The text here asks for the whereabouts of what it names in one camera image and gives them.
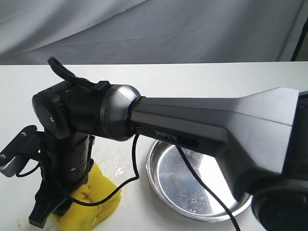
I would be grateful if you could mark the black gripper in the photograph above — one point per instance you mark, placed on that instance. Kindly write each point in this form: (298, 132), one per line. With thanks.
(64, 161)

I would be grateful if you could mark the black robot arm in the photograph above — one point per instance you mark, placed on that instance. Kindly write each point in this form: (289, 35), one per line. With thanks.
(260, 141)

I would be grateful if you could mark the round stainless steel dish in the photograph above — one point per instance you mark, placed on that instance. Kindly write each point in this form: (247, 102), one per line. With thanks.
(174, 185)

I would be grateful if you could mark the black stand pole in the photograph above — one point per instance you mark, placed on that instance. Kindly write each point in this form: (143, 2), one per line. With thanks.
(300, 41)

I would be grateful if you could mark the grey backdrop cloth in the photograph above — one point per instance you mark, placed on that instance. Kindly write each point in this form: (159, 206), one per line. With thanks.
(149, 31)

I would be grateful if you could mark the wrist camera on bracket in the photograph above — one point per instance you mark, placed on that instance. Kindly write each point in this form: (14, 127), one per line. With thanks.
(24, 146)

